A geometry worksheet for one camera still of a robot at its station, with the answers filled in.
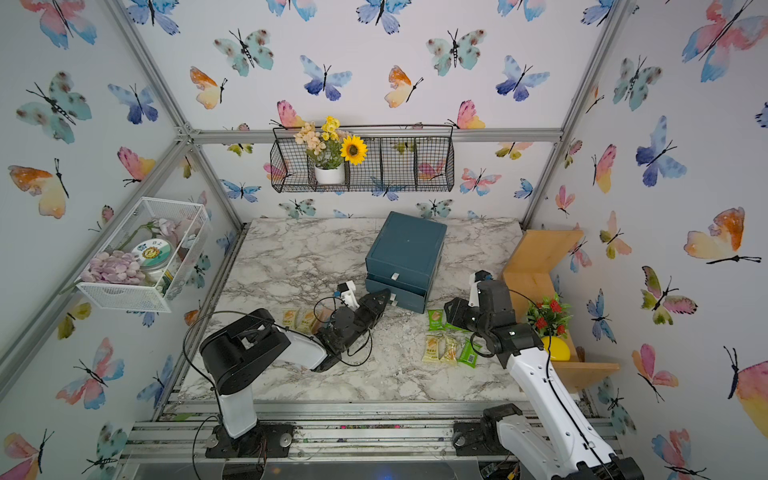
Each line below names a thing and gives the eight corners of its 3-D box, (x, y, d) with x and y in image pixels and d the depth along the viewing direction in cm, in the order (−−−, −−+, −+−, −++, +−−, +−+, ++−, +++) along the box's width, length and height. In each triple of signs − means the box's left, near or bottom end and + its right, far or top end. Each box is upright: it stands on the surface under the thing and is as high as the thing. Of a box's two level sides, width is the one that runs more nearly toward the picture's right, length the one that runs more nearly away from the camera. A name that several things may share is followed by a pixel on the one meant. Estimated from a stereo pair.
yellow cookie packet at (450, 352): (442, 359, 89) (444, 355, 86) (444, 341, 92) (445, 337, 90) (455, 362, 88) (457, 358, 86) (456, 344, 92) (458, 339, 89)
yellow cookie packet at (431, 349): (422, 360, 89) (423, 357, 87) (421, 340, 93) (422, 337, 91) (439, 360, 89) (440, 357, 87) (437, 340, 93) (438, 337, 91)
